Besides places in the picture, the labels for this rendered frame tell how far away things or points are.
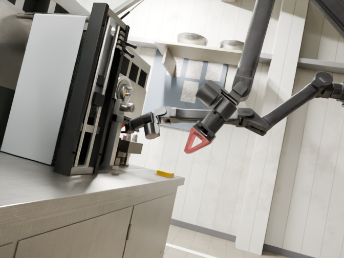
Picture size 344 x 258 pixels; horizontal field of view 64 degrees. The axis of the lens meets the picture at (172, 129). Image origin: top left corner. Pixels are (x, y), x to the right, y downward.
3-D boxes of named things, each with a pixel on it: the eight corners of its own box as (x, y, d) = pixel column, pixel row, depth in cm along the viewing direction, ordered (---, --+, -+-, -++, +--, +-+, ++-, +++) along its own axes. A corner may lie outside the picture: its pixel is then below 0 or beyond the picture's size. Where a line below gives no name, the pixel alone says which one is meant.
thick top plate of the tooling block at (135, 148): (127, 153, 135) (129, 141, 135) (62, 137, 148) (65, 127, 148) (141, 154, 150) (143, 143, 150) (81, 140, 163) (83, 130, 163)
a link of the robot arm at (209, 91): (250, 86, 80) (248, 92, 88) (219, 62, 82) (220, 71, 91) (222, 117, 80) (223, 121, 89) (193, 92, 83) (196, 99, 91)
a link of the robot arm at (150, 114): (156, 113, 132) (151, 108, 127) (158, 125, 128) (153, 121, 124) (144, 119, 134) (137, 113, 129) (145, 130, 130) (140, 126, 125)
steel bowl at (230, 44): (245, 63, 349) (247, 52, 349) (247, 52, 314) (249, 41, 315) (217, 59, 356) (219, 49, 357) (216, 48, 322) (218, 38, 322)
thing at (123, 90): (123, 102, 126) (122, 86, 123) (120, 102, 127) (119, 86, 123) (131, 97, 132) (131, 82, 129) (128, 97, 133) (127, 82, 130)
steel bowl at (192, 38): (207, 58, 362) (209, 47, 363) (204, 46, 322) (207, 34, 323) (177, 54, 370) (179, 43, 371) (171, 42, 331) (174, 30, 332)
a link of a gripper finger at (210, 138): (177, 145, 85) (197, 122, 84) (181, 146, 92) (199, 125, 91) (194, 159, 83) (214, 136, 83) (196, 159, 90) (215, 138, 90)
